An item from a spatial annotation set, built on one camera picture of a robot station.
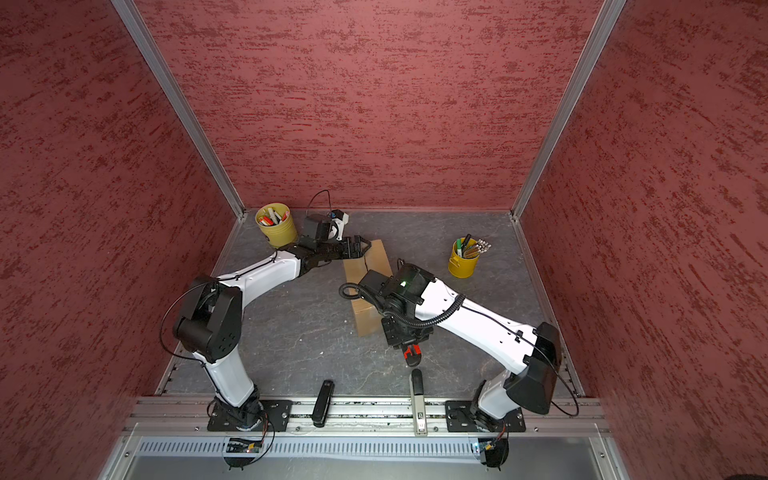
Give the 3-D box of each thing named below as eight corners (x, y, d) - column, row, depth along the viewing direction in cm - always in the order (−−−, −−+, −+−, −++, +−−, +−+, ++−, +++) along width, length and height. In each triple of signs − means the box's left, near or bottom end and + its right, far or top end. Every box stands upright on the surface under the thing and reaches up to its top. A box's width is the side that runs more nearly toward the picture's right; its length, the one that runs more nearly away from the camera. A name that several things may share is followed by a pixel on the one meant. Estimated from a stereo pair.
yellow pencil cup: (449, 280, 103) (455, 259, 94) (446, 258, 109) (451, 237, 100) (473, 280, 103) (481, 259, 94) (468, 258, 109) (476, 237, 100)
